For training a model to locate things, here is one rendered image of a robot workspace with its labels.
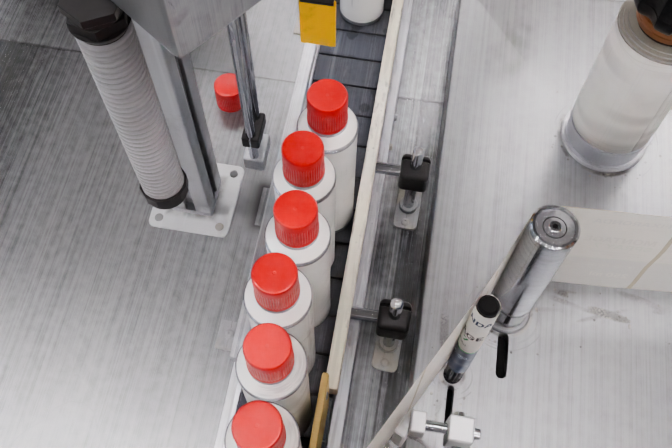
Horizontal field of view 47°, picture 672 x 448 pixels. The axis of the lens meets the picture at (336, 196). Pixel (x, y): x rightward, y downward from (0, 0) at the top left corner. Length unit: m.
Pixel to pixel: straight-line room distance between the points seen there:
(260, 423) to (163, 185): 0.18
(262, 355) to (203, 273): 0.31
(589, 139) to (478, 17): 0.22
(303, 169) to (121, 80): 0.18
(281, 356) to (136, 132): 0.17
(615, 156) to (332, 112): 0.34
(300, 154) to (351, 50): 0.34
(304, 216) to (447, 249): 0.25
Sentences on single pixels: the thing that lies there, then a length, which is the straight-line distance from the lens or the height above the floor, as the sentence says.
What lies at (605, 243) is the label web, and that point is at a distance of 0.68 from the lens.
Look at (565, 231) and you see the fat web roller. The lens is 0.61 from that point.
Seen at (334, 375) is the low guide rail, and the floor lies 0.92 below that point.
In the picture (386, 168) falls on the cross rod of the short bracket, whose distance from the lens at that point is 0.79.
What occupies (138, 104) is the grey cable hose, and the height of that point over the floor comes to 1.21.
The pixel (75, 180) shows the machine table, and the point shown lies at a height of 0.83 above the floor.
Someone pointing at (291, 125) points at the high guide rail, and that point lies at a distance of 0.75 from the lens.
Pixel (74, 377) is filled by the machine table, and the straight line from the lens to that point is 0.82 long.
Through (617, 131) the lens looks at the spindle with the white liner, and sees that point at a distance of 0.80.
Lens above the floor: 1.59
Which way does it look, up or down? 62 degrees down
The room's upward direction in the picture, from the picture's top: 1 degrees clockwise
